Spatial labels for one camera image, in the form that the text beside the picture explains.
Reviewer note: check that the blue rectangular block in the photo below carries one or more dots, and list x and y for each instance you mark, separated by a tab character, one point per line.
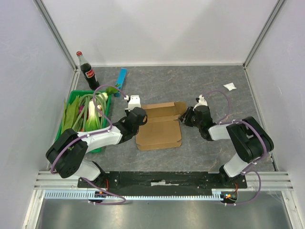
121	77

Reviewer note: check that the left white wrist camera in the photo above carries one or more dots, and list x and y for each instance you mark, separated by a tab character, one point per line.
133	101

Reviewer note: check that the white green bok choy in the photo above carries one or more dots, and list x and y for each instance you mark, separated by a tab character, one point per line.
93	122

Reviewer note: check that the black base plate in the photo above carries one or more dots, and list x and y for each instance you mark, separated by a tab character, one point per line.
135	182

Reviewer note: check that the cola glass bottle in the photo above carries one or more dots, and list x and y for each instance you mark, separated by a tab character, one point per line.
87	71

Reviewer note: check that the white paper scrap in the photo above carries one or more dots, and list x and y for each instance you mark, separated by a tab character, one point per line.
230	86

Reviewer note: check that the blue slotted cable duct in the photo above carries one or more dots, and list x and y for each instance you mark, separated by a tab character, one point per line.
95	195

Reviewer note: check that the brown cardboard box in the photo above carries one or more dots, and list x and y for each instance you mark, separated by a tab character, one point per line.
162	129

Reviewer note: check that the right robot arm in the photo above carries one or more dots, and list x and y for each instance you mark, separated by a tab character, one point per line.
249	139

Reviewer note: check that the green long beans bundle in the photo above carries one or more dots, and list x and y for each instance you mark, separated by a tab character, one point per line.
102	107

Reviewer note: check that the green leafy vegetable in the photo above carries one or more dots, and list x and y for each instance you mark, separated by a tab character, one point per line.
70	114

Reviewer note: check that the white radish with leaves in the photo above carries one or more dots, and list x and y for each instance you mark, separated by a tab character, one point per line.
108	91

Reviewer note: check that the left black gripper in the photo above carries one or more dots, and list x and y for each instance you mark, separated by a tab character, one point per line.
127	112

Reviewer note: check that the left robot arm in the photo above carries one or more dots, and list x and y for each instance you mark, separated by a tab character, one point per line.
67	154

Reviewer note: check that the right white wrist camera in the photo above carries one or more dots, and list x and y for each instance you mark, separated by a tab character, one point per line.
200	101

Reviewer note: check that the purple eggplant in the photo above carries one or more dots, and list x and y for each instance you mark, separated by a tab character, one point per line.
81	108

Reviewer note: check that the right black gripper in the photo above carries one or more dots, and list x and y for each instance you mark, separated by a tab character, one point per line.
188	116

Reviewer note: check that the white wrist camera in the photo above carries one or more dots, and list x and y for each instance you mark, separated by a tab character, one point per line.
133	101
200	101

